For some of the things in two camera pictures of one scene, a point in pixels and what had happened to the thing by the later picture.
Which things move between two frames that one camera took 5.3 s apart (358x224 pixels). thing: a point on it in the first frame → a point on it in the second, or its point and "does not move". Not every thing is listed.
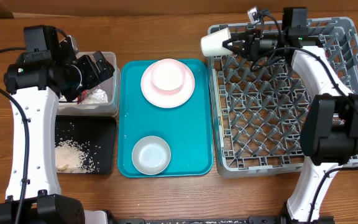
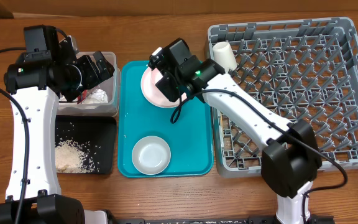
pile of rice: [72, 157] does not move
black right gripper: [249, 50] → [168, 91]
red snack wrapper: [82, 97] does not move
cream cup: [212, 44] → [223, 55]
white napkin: [98, 96] does not move
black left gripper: [94, 76] does not move
